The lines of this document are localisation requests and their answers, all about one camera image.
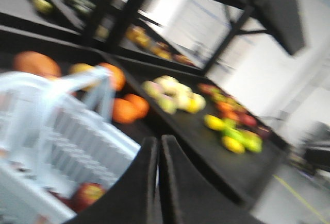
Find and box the green apple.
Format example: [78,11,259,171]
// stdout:
[222,126,244,143]

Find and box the orange centre back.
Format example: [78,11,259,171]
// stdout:
[12,51,62,78]

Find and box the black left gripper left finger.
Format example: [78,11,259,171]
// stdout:
[66,137,158,223]

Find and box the yellow lemon middle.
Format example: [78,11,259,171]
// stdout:
[204,114,225,131]

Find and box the yellow lemon by pears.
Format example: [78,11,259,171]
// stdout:
[185,98,205,114]

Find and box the black wooden produce stand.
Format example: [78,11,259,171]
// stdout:
[1,0,304,207]

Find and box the orange with navel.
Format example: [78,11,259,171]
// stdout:
[99,62,126,92]

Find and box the small orange far right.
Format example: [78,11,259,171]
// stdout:
[124,94,150,119]

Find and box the small orange right pair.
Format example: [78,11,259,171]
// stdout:
[112,98,138,124]

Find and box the light blue plastic basket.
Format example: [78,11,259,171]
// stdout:
[1,66,140,223]

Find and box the red apple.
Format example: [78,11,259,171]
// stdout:
[71,182,106,213]

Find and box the yellow orange fruit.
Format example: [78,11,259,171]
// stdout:
[68,63,94,75]

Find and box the yellow lemon front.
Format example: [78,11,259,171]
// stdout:
[222,136,245,154]

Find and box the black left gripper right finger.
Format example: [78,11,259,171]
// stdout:
[159,135,261,223]

